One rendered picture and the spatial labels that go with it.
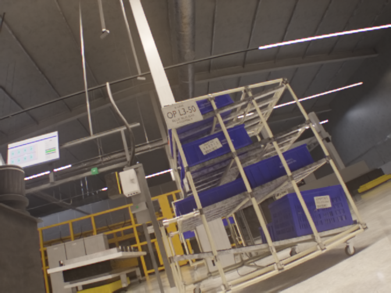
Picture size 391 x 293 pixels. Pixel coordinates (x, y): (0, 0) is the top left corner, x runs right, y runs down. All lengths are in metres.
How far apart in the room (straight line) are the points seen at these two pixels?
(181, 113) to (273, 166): 0.89
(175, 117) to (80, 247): 8.77
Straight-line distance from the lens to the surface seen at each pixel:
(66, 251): 10.57
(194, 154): 1.94
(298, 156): 2.25
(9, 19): 11.77
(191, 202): 1.92
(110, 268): 5.49
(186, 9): 9.09
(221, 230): 3.68
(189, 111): 2.06
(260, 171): 2.07
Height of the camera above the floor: 0.47
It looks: 25 degrees up
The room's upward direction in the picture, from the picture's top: 19 degrees counter-clockwise
